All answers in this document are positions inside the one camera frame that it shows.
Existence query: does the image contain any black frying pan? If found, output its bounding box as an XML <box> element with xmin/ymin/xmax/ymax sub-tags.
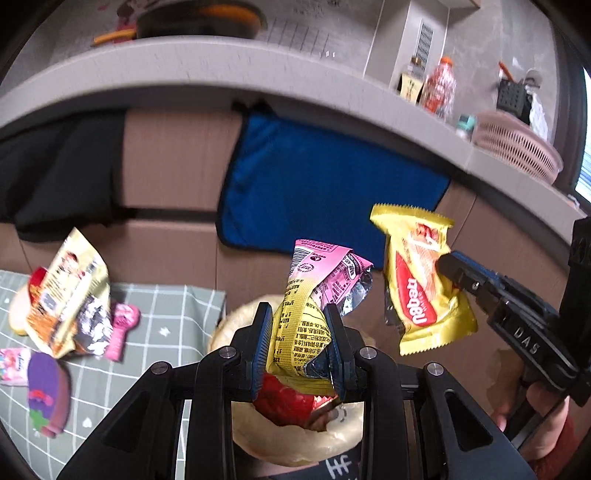
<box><xmin>92</xmin><ymin>0</ymin><xmax>269</xmax><ymax>47</ymax></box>

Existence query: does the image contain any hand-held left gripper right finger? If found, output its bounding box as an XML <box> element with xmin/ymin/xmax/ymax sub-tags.
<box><xmin>322</xmin><ymin>304</ymin><xmax>536</xmax><ymax>480</ymax></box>

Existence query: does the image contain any cartoon wall sticker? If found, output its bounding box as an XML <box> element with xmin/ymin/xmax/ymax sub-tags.
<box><xmin>106</xmin><ymin>0</ymin><xmax>386</xmax><ymax>58</ymax></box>

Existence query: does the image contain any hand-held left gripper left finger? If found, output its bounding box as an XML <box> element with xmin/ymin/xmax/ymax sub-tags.
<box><xmin>58</xmin><ymin>302</ymin><xmax>274</xmax><ymax>480</ymax></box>

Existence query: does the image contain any blue towel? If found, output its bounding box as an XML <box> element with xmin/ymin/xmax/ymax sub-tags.
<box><xmin>217</xmin><ymin>111</ymin><xmax>451</xmax><ymax>254</ymax></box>

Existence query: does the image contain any pink yellow snack wrapper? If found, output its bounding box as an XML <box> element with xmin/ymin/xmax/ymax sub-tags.
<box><xmin>268</xmin><ymin>239</ymin><xmax>375</xmax><ymax>397</ymax></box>

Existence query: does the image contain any purple snack packet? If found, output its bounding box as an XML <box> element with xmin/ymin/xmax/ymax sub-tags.
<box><xmin>28</xmin><ymin>353</ymin><xmax>72</xmax><ymax>439</ymax></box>

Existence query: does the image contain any red plastic bag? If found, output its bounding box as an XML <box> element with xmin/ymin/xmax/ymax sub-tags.
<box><xmin>254</xmin><ymin>374</ymin><xmax>317</xmax><ymax>428</ymax></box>

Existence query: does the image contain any black utensil holder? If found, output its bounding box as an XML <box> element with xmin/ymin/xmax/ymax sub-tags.
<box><xmin>496</xmin><ymin>78</ymin><xmax>532</xmax><ymax>123</ymax></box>

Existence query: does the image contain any red bottle with orange cap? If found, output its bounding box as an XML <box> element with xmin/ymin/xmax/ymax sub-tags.
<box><xmin>421</xmin><ymin>56</ymin><xmax>458</xmax><ymax>118</ymax></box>

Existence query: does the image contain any yellow snack packet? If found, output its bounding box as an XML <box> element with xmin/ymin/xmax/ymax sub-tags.
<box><xmin>370</xmin><ymin>203</ymin><xmax>478</xmax><ymax>356</ymax></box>

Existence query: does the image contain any cream printed snack bag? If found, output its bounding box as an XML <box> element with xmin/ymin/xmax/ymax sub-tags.
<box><xmin>25</xmin><ymin>226</ymin><xmax>114</xmax><ymax>360</ymax></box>

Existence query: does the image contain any white vent grille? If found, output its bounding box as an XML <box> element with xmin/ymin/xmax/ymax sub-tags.
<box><xmin>418</xmin><ymin>18</ymin><xmax>435</xmax><ymax>58</ymax></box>

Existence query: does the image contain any pink packet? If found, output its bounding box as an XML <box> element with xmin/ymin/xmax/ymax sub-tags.
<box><xmin>0</xmin><ymin>347</ymin><xmax>34</xmax><ymax>386</ymax></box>

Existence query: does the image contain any pink plastic basket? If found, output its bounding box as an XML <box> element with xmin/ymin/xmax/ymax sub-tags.
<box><xmin>473</xmin><ymin>111</ymin><xmax>564</xmax><ymax>185</ymax></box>

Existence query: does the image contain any dark sauce bottle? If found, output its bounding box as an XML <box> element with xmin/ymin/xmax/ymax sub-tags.
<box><xmin>397</xmin><ymin>55</ymin><xmax>428</xmax><ymax>102</ymax></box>

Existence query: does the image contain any white plastic bag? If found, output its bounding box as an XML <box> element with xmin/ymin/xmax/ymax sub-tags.
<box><xmin>529</xmin><ymin>90</ymin><xmax>550</xmax><ymax>141</ymax></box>

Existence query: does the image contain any person's right hand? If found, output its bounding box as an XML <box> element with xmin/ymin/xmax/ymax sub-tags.
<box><xmin>489</xmin><ymin>383</ymin><xmax>568</xmax><ymax>457</ymax></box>

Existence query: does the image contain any green checked tablecloth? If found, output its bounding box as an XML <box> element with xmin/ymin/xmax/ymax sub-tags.
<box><xmin>0</xmin><ymin>270</ymin><xmax>227</xmax><ymax>480</ymax></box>

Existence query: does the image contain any person's dark clothing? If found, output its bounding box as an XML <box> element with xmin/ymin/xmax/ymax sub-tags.
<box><xmin>259</xmin><ymin>443</ymin><xmax>365</xmax><ymax>480</ymax></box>

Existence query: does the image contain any kitchen counter cabinet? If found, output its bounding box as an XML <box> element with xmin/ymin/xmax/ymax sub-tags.
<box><xmin>0</xmin><ymin>37</ymin><xmax>591</xmax><ymax>370</ymax></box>

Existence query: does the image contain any small pink wrapper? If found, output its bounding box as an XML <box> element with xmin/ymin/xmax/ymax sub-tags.
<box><xmin>106</xmin><ymin>302</ymin><xmax>141</xmax><ymax>361</ymax></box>

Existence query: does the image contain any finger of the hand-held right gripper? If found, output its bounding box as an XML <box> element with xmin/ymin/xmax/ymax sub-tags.
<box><xmin>478</xmin><ymin>269</ymin><xmax>561</xmax><ymax>324</ymax></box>
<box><xmin>436</xmin><ymin>251</ymin><xmax>509</xmax><ymax>319</ymax></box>

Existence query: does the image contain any black cloth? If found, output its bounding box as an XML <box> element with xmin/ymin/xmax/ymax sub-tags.
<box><xmin>0</xmin><ymin>111</ymin><xmax>134</xmax><ymax>243</ymax></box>

